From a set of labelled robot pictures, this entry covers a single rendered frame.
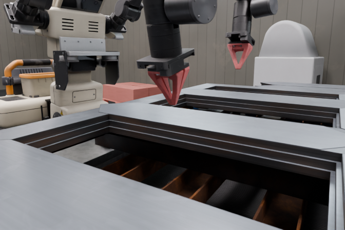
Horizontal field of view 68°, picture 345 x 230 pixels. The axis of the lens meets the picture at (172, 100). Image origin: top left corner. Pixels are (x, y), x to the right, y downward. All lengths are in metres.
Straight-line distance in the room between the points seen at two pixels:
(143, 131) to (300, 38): 2.93
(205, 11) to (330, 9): 3.93
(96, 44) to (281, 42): 2.62
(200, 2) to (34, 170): 0.34
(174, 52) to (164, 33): 0.04
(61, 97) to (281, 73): 2.75
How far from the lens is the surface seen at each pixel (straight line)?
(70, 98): 1.23
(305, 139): 0.59
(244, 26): 0.82
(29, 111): 1.44
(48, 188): 0.38
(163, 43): 0.44
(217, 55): 4.84
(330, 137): 0.63
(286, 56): 3.46
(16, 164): 0.48
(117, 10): 1.31
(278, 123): 0.69
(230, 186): 1.03
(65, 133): 0.67
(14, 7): 1.16
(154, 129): 0.65
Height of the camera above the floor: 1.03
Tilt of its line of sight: 10 degrees down
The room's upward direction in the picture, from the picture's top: straight up
